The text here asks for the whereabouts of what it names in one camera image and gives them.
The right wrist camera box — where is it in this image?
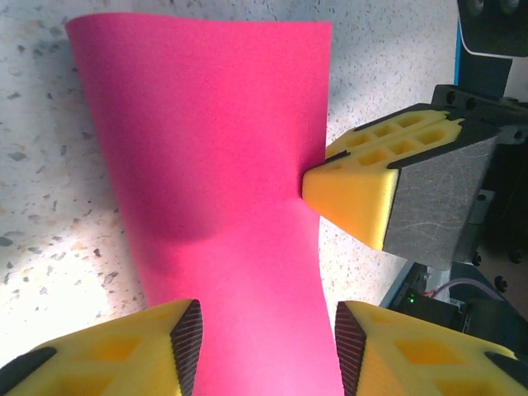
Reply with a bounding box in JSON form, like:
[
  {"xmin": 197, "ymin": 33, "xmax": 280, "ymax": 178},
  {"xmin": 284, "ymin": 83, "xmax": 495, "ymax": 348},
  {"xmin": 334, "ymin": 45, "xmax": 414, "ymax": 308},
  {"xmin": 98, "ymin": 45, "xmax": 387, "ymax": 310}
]
[{"xmin": 456, "ymin": 0, "xmax": 528, "ymax": 59}]

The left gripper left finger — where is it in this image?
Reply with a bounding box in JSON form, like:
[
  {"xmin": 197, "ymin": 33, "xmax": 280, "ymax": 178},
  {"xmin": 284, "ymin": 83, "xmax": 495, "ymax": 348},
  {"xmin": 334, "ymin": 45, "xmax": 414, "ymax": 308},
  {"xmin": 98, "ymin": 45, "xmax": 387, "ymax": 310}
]
[{"xmin": 0, "ymin": 298, "xmax": 205, "ymax": 396}]

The pink paper sheet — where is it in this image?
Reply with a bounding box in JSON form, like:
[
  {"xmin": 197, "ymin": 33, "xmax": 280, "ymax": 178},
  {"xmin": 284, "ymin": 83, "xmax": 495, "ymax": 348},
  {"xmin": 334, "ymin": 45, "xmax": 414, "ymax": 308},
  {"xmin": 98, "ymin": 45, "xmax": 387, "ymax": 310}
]
[{"xmin": 65, "ymin": 12, "xmax": 346, "ymax": 396}]

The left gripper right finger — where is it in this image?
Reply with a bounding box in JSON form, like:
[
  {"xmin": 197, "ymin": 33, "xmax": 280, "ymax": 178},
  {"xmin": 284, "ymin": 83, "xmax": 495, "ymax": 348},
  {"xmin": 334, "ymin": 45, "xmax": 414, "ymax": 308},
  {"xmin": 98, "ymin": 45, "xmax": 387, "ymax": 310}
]
[{"xmin": 334, "ymin": 300, "xmax": 528, "ymax": 396}]

